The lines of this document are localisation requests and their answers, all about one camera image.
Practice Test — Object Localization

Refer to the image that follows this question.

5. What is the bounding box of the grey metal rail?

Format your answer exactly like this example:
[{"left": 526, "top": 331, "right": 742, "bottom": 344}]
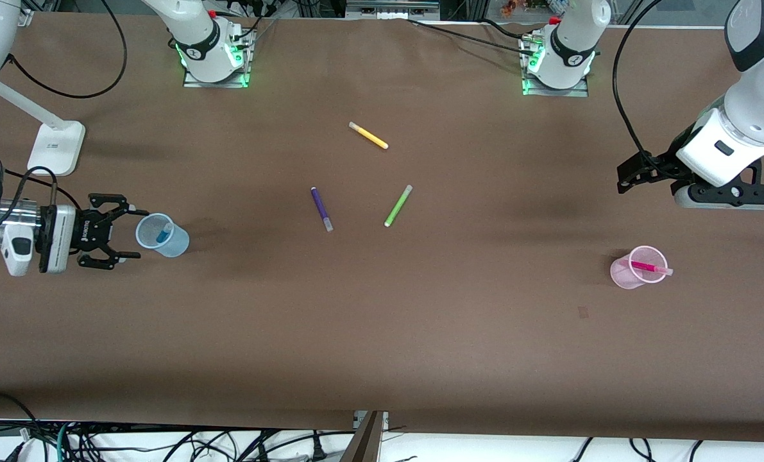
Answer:
[{"left": 345, "top": 0, "right": 441, "bottom": 20}]

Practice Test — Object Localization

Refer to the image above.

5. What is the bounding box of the translucent blue cup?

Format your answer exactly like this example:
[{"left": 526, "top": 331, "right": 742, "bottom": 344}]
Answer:
[{"left": 135, "top": 213, "right": 190, "bottom": 258}]

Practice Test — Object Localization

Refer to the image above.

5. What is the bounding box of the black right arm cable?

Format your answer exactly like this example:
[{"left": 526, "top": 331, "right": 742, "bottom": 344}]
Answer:
[{"left": 0, "top": 0, "right": 128, "bottom": 241}]

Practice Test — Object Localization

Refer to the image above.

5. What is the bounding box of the yellow marker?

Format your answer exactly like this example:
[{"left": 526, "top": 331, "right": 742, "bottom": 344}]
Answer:
[{"left": 348, "top": 121, "right": 389, "bottom": 150}]

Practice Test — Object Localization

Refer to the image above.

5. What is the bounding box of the white desk lamp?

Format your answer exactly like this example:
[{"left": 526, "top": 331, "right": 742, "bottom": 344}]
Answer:
[{"left": 0, "top": 80, "right": 86, "bottom": 176}]

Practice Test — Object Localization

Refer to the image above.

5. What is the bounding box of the brown table cover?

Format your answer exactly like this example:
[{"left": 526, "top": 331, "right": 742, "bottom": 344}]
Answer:
[{"left": 0, "top": 13, "right": 764, "bottom": 443}]

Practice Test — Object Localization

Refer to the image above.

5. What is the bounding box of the black cable on table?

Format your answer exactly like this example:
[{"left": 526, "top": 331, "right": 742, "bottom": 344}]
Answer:
[{"left": 407, "top": 18, "right": 536, "bottom": 51}]

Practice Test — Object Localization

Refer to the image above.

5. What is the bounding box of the black floor cable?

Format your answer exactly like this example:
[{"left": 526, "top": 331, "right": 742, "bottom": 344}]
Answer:
[{"left": 0, "top": 390, "right": 39, "bottom": 443}]

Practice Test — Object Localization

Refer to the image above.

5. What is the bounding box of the aluminium profile bar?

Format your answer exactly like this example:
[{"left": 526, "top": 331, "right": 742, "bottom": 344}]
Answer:
[{"left": 340, "top": 411, "right": 389, "bottom": 462}]

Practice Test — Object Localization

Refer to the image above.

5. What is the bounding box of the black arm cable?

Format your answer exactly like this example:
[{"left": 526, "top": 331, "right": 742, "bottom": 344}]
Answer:
[
  {"left": 613, "top": 0, "right": 674, "bottom": 180},
  {"left": 0, "top": 0, "right": 128, "bottom": 241}
]

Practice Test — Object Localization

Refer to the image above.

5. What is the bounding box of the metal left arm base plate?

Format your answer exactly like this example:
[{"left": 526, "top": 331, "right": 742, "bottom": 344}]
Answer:
[{"left": 520, "top": 32, "right": 590, "bottom": 97}]

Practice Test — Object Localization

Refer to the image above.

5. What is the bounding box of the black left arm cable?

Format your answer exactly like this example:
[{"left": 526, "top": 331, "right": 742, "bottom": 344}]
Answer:
[{"left": 613, "top": 0, "right": 674, "bottom": 180}]

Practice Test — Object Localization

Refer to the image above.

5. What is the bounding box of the pink marker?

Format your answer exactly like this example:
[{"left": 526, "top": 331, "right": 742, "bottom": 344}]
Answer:
[{"left": 629, "top": 259, "right": 674, "bottom": 277}]

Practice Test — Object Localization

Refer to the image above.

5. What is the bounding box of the green marker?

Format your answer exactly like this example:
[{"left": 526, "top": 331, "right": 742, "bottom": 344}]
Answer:
[{"left": 384, "top": 185, "right": 414, "bottom": 228}]

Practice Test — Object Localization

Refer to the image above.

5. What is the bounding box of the translucent pink cup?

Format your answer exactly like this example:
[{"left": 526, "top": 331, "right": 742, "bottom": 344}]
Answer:
[{"left": 611, "top": 246, "right": 669, "bottom": 291}]

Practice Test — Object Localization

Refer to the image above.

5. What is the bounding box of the purple marker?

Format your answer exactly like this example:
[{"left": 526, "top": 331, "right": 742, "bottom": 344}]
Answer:
[{"left": 310, "top": 187, "right": 334, "bottom": 232}]

